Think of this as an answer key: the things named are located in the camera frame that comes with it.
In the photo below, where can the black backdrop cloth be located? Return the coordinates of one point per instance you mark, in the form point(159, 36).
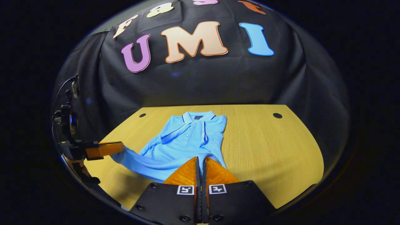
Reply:
point(200, 84)

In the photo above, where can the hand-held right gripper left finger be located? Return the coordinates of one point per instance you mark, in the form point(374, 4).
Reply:
point(168, 203)

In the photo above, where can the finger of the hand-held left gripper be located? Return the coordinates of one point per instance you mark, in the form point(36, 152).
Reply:
point(104, 149)

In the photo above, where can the light blue T-shirt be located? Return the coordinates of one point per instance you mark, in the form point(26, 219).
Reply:
point(181, 143)

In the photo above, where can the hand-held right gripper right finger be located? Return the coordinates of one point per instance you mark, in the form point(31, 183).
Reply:
point(237, 203)

